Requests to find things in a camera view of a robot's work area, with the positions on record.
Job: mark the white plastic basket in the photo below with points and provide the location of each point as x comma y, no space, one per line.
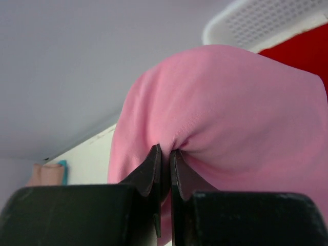
258,25

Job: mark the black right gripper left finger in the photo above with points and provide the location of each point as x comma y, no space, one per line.
127,213

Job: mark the teal folded shirt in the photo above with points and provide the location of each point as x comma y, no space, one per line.
63,163

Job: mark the red folded shirt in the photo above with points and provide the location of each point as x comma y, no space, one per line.
306,52

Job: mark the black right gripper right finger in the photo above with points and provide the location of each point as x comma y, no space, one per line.
204,215

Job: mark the beige folded shirt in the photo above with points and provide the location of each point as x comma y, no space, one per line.
46,175

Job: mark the pink polo shirt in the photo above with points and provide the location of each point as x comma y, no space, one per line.
242,121

